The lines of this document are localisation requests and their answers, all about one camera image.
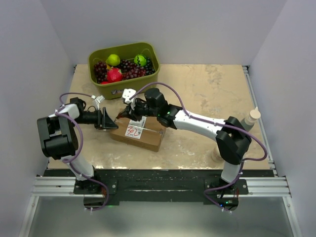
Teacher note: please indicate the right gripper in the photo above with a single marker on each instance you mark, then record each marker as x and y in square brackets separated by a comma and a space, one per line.
[131, 111]

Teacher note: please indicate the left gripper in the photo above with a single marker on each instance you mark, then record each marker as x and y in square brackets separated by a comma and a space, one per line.
[104, 121]

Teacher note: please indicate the brown cardboard express box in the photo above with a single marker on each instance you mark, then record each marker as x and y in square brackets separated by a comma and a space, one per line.
[147, 133]

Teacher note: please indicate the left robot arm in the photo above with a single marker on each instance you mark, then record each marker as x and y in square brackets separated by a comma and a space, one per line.
[62, 139]

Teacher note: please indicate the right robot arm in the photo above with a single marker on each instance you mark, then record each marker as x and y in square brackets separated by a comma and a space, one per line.
[232, 141]

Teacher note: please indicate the olive green plastic bin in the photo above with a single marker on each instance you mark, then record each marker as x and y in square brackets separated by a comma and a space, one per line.
[125, 52]

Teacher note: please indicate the dark red grape bunch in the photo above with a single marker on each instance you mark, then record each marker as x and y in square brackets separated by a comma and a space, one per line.
[129, 70]

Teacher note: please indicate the yellow-green pear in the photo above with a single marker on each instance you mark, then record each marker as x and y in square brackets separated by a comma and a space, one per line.
[113, 60]

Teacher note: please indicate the green striped ball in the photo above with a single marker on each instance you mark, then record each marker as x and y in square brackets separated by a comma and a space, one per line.
[140, 60]

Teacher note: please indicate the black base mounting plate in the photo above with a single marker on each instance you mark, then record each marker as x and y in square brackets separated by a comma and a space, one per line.
[164, 186]

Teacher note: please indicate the cream lotion pump bottle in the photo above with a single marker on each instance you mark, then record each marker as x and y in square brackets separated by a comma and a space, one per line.
[216, 155]

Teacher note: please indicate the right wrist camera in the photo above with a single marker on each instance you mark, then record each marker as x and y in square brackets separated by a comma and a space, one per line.
[128, 96]

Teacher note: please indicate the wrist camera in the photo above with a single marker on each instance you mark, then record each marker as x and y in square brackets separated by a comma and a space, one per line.
[98, 99]
[128, 96]

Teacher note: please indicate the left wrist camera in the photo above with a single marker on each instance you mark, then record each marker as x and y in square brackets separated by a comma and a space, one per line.
[98, 99]

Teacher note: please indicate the aluminium frame rail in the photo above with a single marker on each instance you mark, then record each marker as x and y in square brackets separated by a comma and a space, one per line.
[176, 151]

